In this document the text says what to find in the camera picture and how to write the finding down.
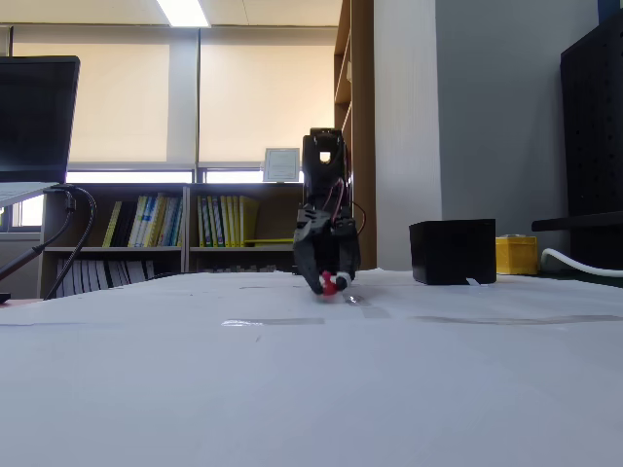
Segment black pegboard panel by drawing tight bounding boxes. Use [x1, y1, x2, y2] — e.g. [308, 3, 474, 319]
[559, 9, 623, 218]

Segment black metal shelf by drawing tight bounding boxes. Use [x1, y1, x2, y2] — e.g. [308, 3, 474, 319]
[531, 210, 623, 234]

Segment tall wooden bookshelf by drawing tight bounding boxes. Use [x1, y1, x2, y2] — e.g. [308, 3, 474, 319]
[333, 0, 378, 269]

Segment clear adhesive tape strip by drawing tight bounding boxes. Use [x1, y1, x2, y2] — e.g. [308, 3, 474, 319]
[340, 291, 393, 320]
[221, 317, 326, 328]

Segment thin black cable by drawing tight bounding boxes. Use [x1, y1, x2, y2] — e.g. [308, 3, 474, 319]
[42, 185, 98, 301]

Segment white power cable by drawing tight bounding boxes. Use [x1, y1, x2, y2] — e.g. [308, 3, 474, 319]
[539, 247, 623, 279]

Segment thick black cable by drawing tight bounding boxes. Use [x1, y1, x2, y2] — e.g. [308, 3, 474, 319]
[0, 192, 77, 282]

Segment ceiling light panel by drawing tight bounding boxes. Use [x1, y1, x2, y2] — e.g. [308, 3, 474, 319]
[155, 0, 210, 28]

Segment beige roller blind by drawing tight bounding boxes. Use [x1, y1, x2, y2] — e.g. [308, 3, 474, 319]
[200, 43, 338, 163]
[12, 42, 171, 164]

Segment red and white servo wires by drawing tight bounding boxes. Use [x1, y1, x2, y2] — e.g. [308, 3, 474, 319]
[326, 145, 367, 234]

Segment framed white certificate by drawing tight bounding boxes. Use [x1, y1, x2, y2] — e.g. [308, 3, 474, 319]
[262, 146, 302, 184]

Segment thin yellow book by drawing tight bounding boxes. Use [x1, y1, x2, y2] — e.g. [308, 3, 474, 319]
[101, 199, 124, 249]

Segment small red object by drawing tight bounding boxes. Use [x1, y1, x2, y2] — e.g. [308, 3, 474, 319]
[318, 270, 341, 298]

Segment black open box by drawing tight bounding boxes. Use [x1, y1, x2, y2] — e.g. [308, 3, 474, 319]
[408, 218, 498, 287]

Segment silver laptop stand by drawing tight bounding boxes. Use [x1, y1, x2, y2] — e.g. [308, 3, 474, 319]
[0, 181, 60, 209]

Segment low wooden bookshelf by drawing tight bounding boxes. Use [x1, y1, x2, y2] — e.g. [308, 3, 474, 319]
[39, 181, 310, 299]

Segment yellow cardboard box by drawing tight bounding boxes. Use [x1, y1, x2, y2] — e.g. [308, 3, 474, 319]
[495, 233, 539, 276]

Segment thick yellow book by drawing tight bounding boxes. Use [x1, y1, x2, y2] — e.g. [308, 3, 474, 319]
[238, 195, 261, 248]

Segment black laptop screen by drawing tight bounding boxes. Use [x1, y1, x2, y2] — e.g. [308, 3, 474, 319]
[0, 54, 82, 185]

